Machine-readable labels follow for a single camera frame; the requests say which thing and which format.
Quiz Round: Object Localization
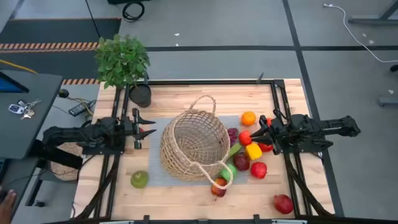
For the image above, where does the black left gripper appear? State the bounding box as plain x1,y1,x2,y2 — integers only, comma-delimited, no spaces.
121,107,157,151

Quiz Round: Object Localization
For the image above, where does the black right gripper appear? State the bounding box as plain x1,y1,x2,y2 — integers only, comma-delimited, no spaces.
249,114,282,156

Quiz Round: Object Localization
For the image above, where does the red tomato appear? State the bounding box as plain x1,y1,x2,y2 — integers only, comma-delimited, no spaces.
238,129,253,147

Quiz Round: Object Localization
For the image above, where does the yellow bell pepper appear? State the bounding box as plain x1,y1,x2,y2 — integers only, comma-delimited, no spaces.
244,142,264,161

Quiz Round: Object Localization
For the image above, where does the orange fruit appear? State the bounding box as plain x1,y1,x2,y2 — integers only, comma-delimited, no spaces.
241,110,257,127

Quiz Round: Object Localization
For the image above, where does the purple grape bunch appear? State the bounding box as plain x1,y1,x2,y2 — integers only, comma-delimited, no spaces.
226,127,239,147

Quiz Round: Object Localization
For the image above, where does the green cucumber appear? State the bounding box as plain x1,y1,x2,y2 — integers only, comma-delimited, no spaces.
228,142,243,159

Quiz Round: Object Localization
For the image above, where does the dark maroon apple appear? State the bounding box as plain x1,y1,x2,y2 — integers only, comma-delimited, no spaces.
233,152,251,172

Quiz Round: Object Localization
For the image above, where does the green apple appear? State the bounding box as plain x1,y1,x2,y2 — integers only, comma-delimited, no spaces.
130,169,150,189
218,163,238,183

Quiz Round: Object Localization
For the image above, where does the woven straw basket with handles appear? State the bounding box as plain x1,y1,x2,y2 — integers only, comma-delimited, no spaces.
159,94,234,191

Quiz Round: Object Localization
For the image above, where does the black plant pot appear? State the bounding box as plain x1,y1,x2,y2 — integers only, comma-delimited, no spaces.
128,83,152,109

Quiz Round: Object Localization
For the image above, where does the grey woven placemat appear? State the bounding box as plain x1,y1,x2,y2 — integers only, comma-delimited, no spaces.
147,115,249,187

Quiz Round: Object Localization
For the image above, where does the black power adapter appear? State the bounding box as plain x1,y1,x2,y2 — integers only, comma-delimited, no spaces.
68,99,97,118

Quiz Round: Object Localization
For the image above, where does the green leafy plant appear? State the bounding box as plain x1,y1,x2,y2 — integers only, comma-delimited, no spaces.
94,33,152,90

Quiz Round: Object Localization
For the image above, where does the dark red pomegranate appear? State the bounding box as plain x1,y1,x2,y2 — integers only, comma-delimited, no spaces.
273,194,295,215

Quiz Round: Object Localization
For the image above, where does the short orange black hazard tape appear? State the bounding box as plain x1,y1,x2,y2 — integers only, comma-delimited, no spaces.
61,78,101,86

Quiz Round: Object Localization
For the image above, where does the round wicker stool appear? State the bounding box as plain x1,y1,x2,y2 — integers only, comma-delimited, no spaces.
49,142,84,182

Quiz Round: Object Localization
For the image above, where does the dark grey desk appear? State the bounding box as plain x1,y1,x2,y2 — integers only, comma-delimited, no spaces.
0,69,63,160

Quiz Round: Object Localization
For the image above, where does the black floor mat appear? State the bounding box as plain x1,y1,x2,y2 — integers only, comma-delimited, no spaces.
0,17,122,80

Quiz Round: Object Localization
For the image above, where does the long orange black hazard tape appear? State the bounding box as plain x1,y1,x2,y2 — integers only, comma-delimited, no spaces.
0,42,101,52

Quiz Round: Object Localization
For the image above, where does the key bunch with fob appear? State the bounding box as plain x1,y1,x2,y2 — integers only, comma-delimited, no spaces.
7,98,42,121

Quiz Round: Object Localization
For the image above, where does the short grey furniture foot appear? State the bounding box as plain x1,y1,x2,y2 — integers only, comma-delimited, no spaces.
377,96,398,108

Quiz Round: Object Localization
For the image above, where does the monitor with blue screen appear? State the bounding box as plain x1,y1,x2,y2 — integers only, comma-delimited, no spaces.
0,70,30,94

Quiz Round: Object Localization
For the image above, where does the person's hand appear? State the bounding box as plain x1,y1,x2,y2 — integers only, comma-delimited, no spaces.
0,189,17,224

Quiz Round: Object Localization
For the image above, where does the grey desk foot with leg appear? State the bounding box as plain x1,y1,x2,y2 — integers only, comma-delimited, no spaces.
347,0,398,26

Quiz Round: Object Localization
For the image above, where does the coiled black cable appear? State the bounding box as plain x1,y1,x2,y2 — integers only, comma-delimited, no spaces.
121,1,146,23

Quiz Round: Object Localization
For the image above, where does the yellow floor cable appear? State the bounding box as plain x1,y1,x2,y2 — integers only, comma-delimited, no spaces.
0,58,39,75

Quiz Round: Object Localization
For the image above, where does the white cable with plug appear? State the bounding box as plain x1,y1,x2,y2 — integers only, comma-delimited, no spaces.
322,2,398,64

